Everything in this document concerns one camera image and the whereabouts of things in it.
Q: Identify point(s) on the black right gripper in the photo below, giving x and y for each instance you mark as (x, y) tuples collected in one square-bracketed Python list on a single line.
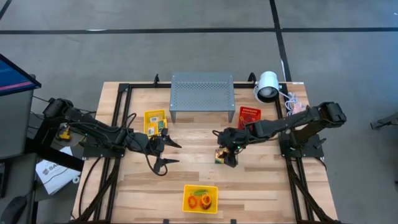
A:
[(231, 138)]

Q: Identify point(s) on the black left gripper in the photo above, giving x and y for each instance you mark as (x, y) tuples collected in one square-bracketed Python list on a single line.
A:
[(149, 143)]

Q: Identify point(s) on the yellow slotted plastic basket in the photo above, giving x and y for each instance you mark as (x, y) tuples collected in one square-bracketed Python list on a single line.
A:
[(147, 113), (186, 189)]

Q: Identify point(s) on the red slotted plastic basket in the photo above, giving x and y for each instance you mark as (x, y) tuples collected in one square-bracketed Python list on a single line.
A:
[(248, 113)]

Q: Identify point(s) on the purple striped ball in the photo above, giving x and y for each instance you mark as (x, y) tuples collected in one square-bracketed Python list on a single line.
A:
[(206, 207)]

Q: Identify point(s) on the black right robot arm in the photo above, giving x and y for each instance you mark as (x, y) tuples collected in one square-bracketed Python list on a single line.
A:
[(280, 123)]

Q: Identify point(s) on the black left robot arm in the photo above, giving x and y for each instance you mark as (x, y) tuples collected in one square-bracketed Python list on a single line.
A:
[(96, 129)]

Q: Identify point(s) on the grey perforated metal riser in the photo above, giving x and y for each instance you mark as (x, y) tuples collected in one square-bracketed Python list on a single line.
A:
[(202, 91)]

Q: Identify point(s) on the white cylindrical spot lamp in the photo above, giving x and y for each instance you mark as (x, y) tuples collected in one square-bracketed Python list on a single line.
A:
[(267, 85)]

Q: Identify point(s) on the yellow black hand tool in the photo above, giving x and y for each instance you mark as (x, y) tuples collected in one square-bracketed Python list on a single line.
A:
[(64, 133)]

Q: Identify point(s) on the white printed cardboard box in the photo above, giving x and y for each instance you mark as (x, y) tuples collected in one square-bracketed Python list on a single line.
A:
[(56, 174)]

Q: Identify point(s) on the black monitor stand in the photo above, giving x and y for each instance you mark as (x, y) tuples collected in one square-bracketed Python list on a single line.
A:
[(53, 155)]

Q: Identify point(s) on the grey metal stand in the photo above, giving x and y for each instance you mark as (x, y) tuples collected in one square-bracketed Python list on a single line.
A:
[(384, 121)]

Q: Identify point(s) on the black rounded object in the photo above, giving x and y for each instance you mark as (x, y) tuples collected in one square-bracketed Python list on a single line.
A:
[(12, 211)]

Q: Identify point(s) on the computer monitor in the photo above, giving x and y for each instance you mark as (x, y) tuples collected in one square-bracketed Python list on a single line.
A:
[(12, 77)]

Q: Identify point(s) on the black frame bracket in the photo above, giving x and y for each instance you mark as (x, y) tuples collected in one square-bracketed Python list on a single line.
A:
[(156, 79), (233, 221), (166, 221), (252, 77)]

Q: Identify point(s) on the black aluminium table frame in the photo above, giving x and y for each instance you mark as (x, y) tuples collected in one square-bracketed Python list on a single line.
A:
[(119, 102)]

